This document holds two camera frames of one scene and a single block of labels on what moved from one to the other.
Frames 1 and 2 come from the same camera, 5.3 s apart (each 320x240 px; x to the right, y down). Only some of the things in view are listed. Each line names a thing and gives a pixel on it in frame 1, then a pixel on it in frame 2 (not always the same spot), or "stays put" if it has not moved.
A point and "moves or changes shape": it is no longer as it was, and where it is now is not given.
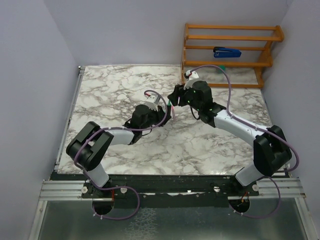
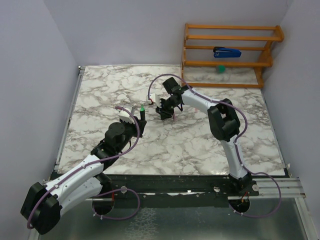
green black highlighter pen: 169,107 moves or changes shape
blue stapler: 226,52 stays put
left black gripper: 160,114 -> 134,126
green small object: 223,68 stays put
